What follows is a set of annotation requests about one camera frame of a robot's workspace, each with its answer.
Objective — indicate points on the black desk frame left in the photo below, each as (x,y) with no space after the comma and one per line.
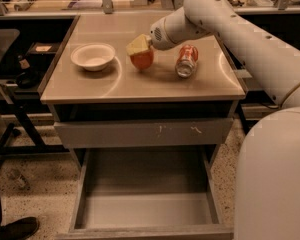
(39,147)

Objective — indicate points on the white paper bowl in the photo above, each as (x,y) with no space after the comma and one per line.
(93,57)

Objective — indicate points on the grey drawer cabinet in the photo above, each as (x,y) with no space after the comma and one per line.
(122,93)

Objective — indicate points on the closed grey top drawer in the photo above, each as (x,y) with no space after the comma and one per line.
(143,133)

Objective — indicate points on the open grey middle drawer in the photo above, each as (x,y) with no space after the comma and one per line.
(162,193)

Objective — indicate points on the orange soda can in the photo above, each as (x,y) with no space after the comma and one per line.
(187,61)

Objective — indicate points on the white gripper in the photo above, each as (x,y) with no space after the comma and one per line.
(159,35)

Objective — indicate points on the red apple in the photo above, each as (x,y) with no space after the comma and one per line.
(142,60)

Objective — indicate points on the black shoe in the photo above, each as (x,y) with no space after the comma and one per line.
(20,229)

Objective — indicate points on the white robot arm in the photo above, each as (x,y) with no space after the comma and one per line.
(267,198)

